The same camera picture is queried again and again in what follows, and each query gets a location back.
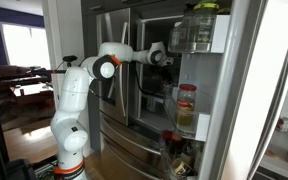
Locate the open right fridge door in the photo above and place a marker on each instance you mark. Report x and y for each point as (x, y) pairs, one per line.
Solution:
(250, 91)

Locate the green lid clear jar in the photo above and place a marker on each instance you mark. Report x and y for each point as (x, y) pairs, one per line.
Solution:
(205, 14)

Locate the red lid glass jar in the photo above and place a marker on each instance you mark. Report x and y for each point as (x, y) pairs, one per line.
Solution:
(186, 104)

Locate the dark wooden table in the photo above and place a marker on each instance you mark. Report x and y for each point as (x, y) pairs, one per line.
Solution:
(24, 98)

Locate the yellow lid jar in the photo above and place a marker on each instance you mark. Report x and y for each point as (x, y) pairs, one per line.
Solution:
(180, 168)

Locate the top door shelf bin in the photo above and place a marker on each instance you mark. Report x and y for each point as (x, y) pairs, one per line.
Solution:
(181, 38)

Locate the stainless freezer drawer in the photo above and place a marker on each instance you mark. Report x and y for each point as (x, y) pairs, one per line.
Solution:
(129, 152)

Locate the lower door shelf bin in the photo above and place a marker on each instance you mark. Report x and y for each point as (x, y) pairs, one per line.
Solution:
(173, 146)

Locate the middle door shelf bin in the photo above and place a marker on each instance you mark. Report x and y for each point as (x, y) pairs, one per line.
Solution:
(198, 130)

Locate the door shelf bin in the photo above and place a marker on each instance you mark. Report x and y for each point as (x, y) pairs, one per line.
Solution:
(198, 130)
(173, 146)
(181, 38)

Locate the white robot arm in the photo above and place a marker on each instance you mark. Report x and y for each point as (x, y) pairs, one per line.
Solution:
(71, 136)

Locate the black camera on mount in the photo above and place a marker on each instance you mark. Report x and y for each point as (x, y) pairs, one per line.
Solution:
(69, 59)

